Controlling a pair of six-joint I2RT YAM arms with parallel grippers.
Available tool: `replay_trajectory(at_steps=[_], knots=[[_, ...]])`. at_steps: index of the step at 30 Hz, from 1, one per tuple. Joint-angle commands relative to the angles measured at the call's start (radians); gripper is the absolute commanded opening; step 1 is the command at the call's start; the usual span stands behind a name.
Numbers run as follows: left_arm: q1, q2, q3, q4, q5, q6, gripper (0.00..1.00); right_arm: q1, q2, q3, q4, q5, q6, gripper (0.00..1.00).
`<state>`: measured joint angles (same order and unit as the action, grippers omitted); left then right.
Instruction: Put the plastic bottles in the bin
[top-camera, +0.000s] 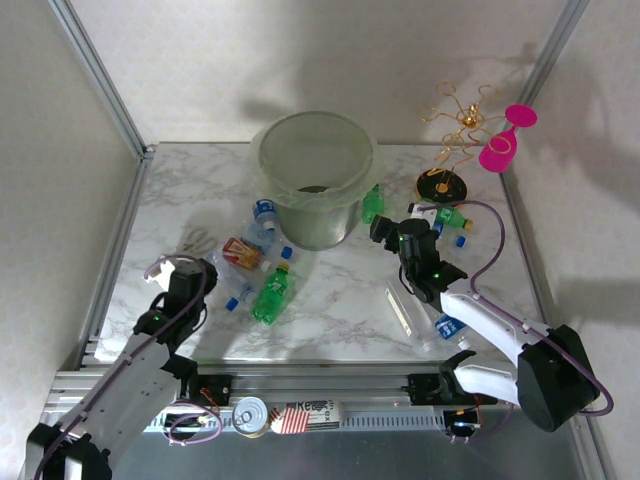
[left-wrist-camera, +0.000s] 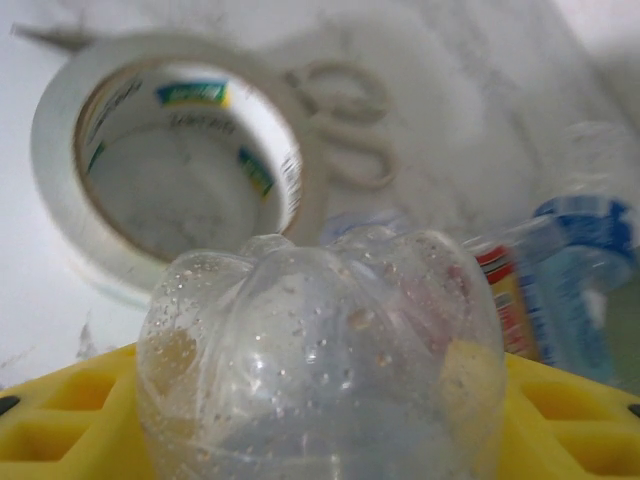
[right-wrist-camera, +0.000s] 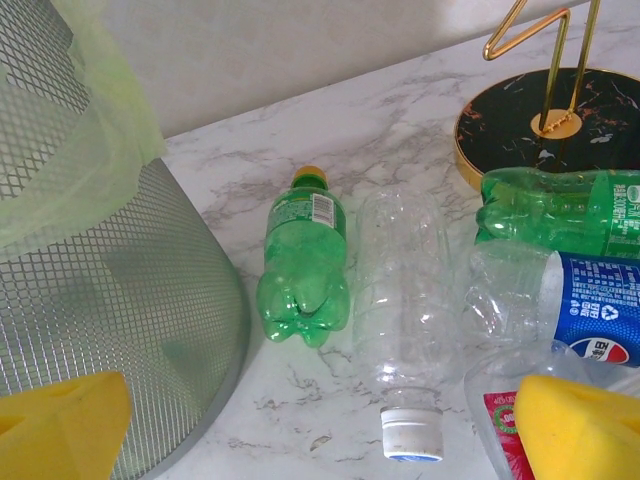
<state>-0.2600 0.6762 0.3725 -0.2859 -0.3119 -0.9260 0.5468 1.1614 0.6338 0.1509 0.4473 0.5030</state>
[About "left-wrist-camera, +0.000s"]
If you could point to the clear plastic soda bottle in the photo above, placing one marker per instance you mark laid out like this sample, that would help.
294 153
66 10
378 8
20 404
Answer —
320 360

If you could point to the red yellow labelled container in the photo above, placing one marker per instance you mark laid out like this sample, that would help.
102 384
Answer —
510 305

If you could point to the crushed bottle blue white label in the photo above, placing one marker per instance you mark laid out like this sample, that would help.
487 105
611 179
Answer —
575 280

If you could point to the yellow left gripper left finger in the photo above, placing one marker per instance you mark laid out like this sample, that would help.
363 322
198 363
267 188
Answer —
60 440

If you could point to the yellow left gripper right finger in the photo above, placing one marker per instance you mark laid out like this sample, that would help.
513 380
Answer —
575 435

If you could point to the white tape roll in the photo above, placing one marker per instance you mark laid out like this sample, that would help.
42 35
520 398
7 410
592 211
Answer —
55 165

